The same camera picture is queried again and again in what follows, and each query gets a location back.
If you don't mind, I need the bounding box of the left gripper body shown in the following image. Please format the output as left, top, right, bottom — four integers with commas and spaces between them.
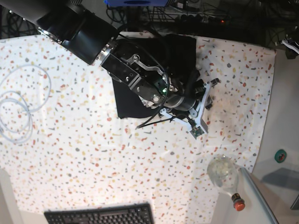
281, 36, 299, 60

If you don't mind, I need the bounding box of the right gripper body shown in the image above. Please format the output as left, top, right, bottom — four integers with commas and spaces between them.
159, 79, 212, 128

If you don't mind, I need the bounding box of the black t-shirt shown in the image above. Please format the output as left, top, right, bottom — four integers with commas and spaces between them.
113, 34, 196, 119

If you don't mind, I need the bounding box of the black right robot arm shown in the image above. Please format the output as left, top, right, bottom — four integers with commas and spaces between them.
0, 0, 219, 132

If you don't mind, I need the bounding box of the clear bottle with orange cap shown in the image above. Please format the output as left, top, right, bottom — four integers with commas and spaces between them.
207, 155, 245, 211

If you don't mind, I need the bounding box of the green tape roll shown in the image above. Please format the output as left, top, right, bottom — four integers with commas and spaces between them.
274, 149, 287, 163

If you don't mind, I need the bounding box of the black computer keyboard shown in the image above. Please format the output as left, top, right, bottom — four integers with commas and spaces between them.
44, 203, 155, 224

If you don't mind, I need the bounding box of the terrazzo pattern tablecloth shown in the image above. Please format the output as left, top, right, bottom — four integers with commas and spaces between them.
0, 35, 276, 224

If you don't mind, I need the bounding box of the blue box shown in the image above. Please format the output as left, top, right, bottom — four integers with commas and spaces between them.
104, 0, 175, 7

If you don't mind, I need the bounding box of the grey metal bar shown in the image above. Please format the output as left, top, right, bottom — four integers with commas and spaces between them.
240, 168, 278, 224

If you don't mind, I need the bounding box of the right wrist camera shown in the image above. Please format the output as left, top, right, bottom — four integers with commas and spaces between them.
190, 124, 208, 139

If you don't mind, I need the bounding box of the white coiled cable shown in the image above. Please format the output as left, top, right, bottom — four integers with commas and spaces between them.
0, 64, 52, 144

